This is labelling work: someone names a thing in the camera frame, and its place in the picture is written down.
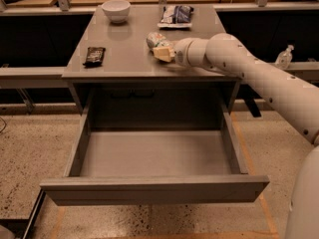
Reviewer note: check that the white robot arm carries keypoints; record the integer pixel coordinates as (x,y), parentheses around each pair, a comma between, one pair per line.
(294,99)

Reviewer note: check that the grey cabinet desk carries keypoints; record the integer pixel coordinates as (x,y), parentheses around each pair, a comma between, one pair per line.
(132,90)

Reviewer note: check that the white ceramic bowl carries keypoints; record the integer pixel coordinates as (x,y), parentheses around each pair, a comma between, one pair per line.
(117,11)

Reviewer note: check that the dark brown snack packet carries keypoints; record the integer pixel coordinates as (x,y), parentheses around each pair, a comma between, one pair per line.
(95,56)

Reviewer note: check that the clear sanitizer bottle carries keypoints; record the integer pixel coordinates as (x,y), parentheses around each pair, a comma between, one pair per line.
(284,58)

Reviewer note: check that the blue white snack bag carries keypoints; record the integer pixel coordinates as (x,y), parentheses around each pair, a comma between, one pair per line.
(176,16)

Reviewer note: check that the open grey top drawer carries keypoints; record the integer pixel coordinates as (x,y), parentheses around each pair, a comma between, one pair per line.
(156,167)

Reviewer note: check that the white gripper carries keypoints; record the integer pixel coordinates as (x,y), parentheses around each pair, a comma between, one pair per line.
(181,53)

